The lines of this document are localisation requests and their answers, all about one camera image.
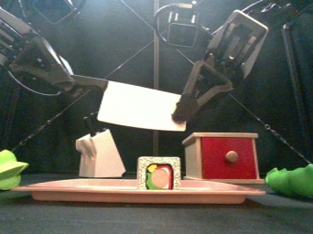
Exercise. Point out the white cloth sheet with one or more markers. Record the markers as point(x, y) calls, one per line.
point(138, 106)

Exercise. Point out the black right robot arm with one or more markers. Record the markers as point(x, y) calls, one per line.
point(281, 9)

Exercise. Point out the toy sushi roll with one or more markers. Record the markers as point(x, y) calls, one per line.
point(159, 178)

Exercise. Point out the wooden box with red drawer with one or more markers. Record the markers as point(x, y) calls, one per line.
point(218, 166)

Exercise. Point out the white toy knife block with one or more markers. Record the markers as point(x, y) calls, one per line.
point(99, 158)

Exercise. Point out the pink plastic tray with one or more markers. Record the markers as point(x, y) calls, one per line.
point(122, 193)

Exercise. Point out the green toy lettuce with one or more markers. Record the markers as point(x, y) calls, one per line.
point(9, 170)
point(292, 181)

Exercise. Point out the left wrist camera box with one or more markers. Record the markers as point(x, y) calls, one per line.
point(55, 10)

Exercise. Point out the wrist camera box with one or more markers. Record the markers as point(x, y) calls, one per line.
point(55, 10)
point(182, 34)

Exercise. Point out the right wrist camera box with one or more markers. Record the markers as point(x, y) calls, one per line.
point(182, 34)

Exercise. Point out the black frame post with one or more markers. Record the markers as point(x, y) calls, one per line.
point(294, 76)

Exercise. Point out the vertical metal frame pole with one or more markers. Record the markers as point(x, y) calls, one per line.
point(155, 55)

